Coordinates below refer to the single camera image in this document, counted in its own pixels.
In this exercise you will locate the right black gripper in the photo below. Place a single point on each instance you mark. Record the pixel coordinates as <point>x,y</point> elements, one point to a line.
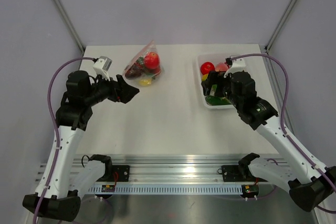
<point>214,77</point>

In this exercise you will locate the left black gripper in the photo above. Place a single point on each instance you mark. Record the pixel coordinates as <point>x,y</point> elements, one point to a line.
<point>120,90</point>

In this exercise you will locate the white plastic basket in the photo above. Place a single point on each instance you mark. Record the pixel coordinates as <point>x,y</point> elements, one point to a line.
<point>235,65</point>

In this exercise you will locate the yellow lemon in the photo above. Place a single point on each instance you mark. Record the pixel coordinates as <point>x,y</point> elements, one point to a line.
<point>145,82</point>

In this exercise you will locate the dark red apple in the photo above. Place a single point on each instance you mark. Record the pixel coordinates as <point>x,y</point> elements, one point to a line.
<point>135,71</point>

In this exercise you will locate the clear zip top bag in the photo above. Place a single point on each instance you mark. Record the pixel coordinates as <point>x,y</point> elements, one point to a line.
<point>150,47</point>

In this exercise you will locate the strawberry bunch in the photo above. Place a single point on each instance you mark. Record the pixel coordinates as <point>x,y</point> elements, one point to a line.
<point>148,72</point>

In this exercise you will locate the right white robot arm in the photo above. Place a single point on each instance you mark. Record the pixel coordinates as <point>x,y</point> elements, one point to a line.
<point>310,181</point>

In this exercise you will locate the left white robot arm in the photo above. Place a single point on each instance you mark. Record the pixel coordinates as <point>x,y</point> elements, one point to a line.
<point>57,196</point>

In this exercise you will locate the small orange yellow fruit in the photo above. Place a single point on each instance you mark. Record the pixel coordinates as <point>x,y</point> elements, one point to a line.
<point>204,77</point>

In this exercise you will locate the small red tomato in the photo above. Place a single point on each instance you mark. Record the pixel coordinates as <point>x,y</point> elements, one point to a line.
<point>206,67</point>

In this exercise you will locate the pink peach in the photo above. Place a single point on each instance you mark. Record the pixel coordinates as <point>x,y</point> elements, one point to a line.
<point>221,67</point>

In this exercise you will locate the green cucumber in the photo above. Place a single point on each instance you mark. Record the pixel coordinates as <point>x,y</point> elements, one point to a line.
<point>216,101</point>

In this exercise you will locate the left small circuit board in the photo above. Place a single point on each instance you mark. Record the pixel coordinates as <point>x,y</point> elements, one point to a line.
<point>108,188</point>

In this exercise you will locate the small circuit board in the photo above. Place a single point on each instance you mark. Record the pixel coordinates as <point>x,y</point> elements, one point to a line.
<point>108,188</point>
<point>250,190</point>

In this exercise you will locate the right small circuit board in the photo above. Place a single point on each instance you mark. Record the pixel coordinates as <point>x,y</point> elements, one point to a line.
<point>250,190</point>

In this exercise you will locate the aluminium mounting rail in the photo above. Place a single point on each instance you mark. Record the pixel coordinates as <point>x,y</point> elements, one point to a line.
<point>175,169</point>

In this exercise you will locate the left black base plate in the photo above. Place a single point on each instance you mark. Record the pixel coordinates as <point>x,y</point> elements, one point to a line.
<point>120,173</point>

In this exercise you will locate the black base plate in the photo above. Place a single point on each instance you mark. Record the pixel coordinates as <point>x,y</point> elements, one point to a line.
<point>120,173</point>
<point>235,173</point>

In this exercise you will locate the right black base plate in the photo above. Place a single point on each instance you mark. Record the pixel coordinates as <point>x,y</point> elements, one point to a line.
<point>235,173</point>

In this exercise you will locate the white slotted cable duct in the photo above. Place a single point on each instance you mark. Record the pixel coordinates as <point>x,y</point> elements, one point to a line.
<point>169,189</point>

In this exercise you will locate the left aluminium frame post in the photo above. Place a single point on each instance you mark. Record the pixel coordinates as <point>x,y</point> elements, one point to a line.
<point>69,25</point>

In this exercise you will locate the aluminium frame post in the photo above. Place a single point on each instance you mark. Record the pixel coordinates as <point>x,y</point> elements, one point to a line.
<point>280,24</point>
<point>69,25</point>

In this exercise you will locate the right aluminium frame post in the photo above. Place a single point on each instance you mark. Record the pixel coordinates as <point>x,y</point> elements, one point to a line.
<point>280,24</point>

